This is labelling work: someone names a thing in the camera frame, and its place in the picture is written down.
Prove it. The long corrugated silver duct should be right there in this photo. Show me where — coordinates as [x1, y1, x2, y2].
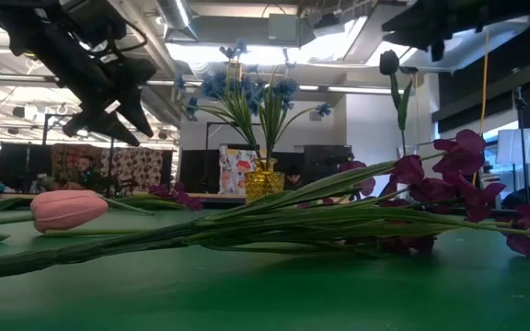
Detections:
[138, 85, 183, 128]

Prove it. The shiny round silver duct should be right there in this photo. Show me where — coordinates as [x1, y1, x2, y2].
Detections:
[154, 0, 200, 42]

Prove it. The black cabinet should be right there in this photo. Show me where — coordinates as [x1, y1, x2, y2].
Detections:
[294, 144, 353, 188]

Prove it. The yellow glass vase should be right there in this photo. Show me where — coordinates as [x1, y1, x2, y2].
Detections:
[244, 157, 286, 205]

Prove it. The white sheet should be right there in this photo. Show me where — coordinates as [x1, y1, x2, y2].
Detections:
[496, 126, 530, 166]

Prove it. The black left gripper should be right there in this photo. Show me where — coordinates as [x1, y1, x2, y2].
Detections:
[20, 0, 158, 149]

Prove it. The clear glass vase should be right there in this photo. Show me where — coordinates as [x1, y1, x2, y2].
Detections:
[393, 144, 421, 200]

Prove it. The person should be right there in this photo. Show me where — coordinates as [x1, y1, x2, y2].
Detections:
[74, 154, 98, 190]

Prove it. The brown dotted cloth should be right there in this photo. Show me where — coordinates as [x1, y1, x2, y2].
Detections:
[100, 146, 165, 197]

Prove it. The black partition panel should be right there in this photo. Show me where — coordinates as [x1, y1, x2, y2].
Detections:
[179, 149, 223, 194]
[0, 142, 53, 192]

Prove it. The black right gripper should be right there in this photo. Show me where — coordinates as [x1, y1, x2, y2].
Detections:
[381, 0, 492, 63]

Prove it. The blue flower bunch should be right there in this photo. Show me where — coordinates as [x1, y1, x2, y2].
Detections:
[258, 48, 333, 160]
[172, 39, 266, 160]

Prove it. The yellow hanging cable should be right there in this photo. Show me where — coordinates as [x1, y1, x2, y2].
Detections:
[476, 29, 491, 188]

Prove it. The black tripod stand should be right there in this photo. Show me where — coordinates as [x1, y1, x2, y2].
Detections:
[512, 86, 530, 206]

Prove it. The magenta flower bunch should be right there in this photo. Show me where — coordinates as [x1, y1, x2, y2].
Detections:
[0, 128, 530, 282]
[147, 182, 205, 212]

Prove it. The colourful floral cloth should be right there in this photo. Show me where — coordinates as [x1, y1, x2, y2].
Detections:
[218, 145, 259, 197]

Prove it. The orange patterned cloth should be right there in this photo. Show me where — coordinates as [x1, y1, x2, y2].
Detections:
[51, 143, 103, 185]

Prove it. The green table mat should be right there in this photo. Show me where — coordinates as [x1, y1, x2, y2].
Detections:
[0, 201, 530, 331]

